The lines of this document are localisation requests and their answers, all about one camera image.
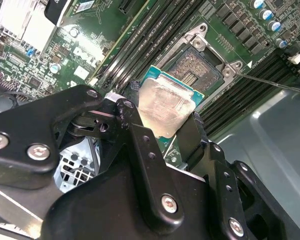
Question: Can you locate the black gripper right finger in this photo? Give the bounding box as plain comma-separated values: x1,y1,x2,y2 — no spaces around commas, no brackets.
178,111,300,240

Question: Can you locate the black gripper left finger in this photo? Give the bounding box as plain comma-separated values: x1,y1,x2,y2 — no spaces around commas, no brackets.
0,80,187,228

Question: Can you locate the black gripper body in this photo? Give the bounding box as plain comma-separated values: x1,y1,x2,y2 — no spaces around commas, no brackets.
41,147,221,240

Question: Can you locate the silver-topped green CPU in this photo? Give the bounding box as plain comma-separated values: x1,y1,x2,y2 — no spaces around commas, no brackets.
136,64,206,145

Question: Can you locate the thin wire locking lever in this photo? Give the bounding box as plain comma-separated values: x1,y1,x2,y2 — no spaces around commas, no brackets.
236,71,300,96

